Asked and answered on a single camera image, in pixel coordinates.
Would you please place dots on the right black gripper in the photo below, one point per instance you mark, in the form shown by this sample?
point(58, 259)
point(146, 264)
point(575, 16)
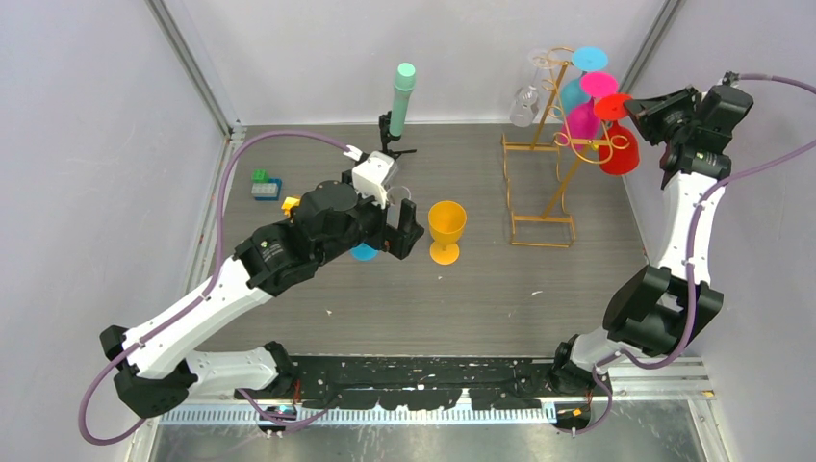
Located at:
point(647, 114)

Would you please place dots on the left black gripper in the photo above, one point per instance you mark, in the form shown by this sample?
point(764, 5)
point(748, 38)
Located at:
point(397, 242)

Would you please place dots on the clear wine glass front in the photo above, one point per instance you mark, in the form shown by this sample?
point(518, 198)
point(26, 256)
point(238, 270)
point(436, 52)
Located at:
point(396, 194)

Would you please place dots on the clear wine glass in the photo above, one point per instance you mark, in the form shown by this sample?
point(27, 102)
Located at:
point(396, 194)
point(525, 106)

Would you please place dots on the orange wine glass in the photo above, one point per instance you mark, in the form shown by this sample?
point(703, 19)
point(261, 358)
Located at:
point(447, 220)

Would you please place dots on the blue wine glass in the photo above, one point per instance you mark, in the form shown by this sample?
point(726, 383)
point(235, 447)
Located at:
point(363, 252)

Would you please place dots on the red wine glass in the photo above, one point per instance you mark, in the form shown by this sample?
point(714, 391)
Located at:
point(621, 155)

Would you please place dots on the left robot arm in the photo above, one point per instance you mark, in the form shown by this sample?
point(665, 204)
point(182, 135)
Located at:
point(166, 366)

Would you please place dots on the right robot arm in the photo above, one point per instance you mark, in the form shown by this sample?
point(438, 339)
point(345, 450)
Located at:
point(653, 317)

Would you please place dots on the magenta wine glass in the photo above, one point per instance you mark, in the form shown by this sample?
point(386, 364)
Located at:
point(582, 123)

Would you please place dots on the cyan wine glass back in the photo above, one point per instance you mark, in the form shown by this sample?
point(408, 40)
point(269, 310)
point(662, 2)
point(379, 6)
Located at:
point(585, 59)

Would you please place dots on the clear wine glass back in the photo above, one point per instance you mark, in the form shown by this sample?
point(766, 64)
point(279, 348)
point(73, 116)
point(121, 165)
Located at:
point(525, 106)

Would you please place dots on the blue toy block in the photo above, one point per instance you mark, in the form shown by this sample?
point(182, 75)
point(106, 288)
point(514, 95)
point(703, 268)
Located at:
point(268, 191)

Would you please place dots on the mint green microphone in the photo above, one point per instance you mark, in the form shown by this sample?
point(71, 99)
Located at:
point(404, 83)

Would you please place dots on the green toy block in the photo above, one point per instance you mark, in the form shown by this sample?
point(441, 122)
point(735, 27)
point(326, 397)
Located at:
point(259, 176)

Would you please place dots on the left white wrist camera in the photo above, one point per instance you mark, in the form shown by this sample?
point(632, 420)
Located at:
point(373, 177)

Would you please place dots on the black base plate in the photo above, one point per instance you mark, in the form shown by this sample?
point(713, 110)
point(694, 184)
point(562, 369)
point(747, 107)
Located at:
point(423, 383)

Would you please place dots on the aluminium frame rail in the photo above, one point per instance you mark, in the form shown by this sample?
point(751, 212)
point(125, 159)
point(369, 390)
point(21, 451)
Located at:
point(685, 382)

